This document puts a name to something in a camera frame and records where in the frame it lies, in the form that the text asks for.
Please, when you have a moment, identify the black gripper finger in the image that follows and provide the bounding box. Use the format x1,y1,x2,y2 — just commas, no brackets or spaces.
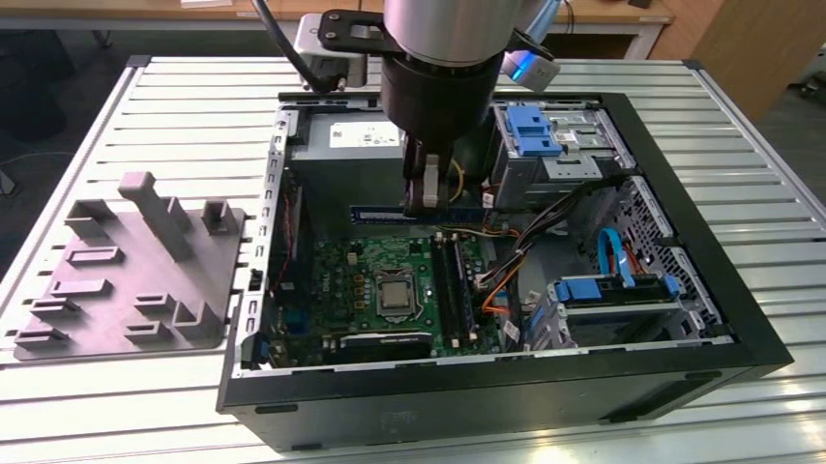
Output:
401,144,449,221

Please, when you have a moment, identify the blue RAM stick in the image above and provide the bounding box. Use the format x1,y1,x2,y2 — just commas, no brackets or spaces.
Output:
350,204,488,227

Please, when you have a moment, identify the black empty RAM slot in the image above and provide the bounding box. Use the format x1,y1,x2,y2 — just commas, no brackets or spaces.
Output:
430,231,461,349

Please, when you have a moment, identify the grey power supply unit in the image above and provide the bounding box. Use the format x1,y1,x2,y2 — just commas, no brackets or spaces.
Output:
286,111,414,241

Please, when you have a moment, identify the blue drive carrier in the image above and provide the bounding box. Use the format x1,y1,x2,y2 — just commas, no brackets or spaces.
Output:
506,104,562,159

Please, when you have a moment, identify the grey metal drive cage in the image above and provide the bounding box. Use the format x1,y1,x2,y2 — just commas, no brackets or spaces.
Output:
493,99,638,209

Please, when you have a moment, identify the green motherboard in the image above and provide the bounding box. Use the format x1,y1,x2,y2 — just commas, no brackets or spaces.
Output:
267,234,512,362

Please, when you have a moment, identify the silver CPU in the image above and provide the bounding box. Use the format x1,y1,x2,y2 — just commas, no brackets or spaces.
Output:
377,280,414,310

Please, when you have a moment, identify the black CPU socket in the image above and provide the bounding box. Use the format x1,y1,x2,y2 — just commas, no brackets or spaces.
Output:
372,269,425,324

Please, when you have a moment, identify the hard disk in blue carrier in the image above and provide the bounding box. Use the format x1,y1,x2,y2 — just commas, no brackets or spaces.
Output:
552,273,685,310

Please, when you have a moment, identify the black graphics card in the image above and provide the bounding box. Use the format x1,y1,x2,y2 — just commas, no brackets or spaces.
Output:
322,331,436,366

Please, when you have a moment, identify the grey metal disk bay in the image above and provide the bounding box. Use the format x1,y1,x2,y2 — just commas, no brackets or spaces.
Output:
521,284,737,352

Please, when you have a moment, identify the black PC case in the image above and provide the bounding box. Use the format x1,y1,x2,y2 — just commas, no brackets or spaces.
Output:
217,89,797,454

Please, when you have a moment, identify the wooden cabinet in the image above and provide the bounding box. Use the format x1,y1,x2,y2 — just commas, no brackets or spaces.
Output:
689,0,826,122

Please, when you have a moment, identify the grey parts rack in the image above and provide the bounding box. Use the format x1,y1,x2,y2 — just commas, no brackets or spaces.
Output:
13,171,251,363

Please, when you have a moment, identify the office chair base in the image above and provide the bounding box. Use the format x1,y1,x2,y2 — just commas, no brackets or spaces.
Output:
791,52,826,102

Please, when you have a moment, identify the black office chair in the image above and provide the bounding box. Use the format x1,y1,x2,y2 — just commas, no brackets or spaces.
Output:
0,28,77,144

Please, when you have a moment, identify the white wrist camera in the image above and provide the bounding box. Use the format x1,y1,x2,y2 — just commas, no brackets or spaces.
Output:
501,45,562,93

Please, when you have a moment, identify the black wire bundle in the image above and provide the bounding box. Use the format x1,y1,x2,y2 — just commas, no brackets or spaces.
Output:
488,176,632,291

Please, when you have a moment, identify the black camera mounting bracket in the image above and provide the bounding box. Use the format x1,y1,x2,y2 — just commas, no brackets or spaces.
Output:
321,8,396,53

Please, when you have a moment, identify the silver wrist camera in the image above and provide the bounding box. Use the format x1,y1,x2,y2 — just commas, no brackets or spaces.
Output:
294,13,369,92

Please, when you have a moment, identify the black camera cable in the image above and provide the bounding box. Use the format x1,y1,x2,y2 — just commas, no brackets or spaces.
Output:
250,0,329,93

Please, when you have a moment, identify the blue flat data wire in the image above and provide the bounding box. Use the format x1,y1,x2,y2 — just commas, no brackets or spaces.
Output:
597,226,638,289

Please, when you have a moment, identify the wooden desk white frame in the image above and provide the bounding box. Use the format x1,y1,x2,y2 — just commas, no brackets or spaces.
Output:
0,0,677,62

